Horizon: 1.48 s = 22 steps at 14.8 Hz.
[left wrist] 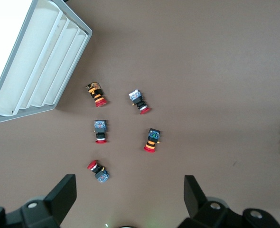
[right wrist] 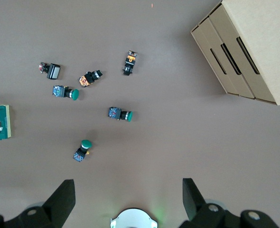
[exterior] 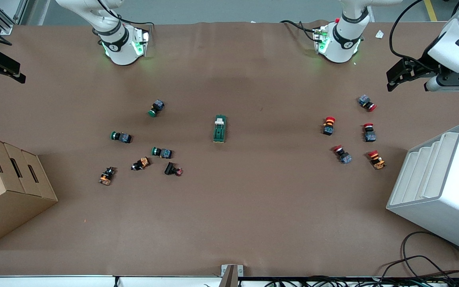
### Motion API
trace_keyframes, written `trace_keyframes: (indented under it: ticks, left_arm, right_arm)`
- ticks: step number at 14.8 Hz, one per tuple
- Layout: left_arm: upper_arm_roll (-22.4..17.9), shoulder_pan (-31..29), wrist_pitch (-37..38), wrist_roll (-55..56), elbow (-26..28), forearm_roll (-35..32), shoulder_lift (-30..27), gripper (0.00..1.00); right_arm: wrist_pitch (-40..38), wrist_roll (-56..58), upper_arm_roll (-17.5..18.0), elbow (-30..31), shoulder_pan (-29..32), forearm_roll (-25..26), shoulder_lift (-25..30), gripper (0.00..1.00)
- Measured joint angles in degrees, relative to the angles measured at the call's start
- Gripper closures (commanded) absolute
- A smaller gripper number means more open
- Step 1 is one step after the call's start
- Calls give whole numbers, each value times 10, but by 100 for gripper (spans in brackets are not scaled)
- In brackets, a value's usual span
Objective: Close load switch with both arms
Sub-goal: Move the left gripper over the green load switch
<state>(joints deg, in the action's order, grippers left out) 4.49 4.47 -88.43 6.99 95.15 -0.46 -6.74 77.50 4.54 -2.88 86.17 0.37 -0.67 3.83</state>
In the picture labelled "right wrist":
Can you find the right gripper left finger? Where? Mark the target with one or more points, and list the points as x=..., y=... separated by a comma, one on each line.
x=59, y=202

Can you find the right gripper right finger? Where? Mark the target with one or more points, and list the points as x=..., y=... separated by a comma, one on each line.
x=192, y=199

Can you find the green mushroom pushbutton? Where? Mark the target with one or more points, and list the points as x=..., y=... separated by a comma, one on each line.
x=128, y=116
x=86, y=143
x=74, y=94

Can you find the brown paper table cover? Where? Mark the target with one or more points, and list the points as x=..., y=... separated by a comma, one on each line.
x=154, y=142

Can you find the brown cardboard box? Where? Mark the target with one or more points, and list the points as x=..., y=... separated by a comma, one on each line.
x=261, y=47

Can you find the black selector switch orange block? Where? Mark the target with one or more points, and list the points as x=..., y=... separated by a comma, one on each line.
x=89, y=77

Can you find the black orange switch module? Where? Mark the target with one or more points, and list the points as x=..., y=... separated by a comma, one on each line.
x=129, y=64

